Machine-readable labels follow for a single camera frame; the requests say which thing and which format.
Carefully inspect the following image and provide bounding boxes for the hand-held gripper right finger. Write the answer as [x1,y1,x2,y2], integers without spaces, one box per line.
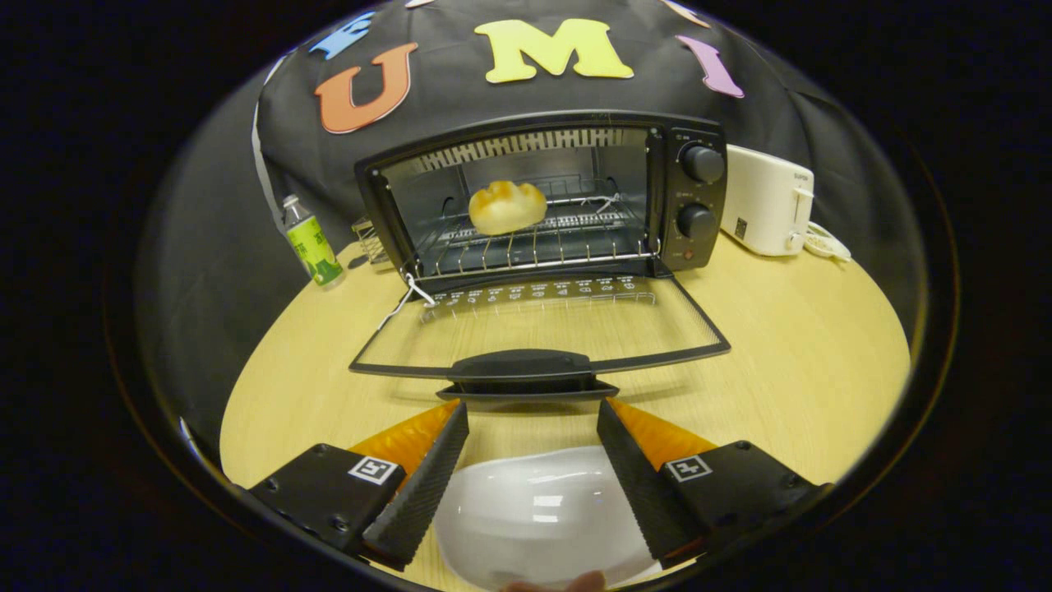
[597,398,827,568]

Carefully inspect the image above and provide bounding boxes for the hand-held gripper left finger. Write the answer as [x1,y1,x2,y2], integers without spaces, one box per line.
[248,400,470,571]

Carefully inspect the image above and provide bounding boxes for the golden bread roll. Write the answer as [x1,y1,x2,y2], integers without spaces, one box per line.
[468,180,548,236]

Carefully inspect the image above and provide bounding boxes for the black toaster oven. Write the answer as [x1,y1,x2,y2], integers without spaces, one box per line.
[349,111,732,402]

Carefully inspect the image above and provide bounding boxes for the white pop-up toaster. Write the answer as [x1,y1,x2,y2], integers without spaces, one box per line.
[721,145,816,257]

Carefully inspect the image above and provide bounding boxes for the white plate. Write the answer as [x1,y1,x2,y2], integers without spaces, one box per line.
[433,446,663,591]

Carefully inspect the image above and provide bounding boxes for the green label drink bottle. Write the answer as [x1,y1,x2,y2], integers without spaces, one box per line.
[282,194,345,288]

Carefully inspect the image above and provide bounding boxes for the small metal wire rack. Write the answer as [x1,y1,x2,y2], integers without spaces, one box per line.
[352,215,394,268]

